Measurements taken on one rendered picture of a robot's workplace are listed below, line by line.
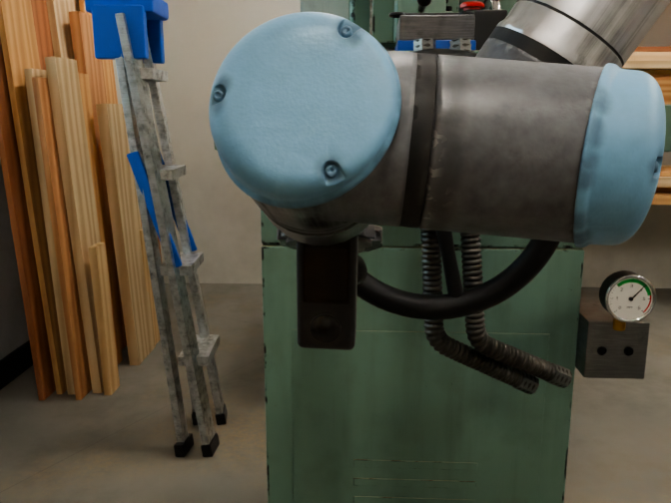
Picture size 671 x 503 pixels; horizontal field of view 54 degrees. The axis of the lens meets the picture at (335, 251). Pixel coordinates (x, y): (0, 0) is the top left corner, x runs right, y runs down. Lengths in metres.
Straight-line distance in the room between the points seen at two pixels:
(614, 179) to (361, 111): 0.12
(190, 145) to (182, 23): 0.58
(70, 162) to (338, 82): 1.85
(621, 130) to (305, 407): 0.73
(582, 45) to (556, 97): 0.14
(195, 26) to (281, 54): 3.11
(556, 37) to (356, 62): 0.19
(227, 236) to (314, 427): 2.51
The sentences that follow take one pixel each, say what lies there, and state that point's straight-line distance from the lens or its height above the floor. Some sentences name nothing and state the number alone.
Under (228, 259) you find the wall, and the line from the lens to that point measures 3.45.
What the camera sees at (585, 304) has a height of 0.62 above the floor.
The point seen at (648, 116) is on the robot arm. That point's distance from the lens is 0.33.
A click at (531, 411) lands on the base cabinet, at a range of 1.00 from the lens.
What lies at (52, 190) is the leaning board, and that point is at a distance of 2.10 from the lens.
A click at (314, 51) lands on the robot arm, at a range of 0.31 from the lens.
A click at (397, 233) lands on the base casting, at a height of 0.73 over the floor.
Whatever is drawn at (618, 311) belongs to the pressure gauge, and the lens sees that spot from 0.91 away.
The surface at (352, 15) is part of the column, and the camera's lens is 1.23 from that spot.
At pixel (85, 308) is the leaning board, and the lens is 2.20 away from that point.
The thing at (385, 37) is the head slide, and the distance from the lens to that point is 1.13.
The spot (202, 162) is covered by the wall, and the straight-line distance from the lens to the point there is 3.40.
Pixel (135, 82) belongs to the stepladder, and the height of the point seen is 0.96.
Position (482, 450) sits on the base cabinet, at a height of 0.41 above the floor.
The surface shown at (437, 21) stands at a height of 0.99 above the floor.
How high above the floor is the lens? 0.89
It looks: 12 degrees down
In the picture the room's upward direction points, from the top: straight up
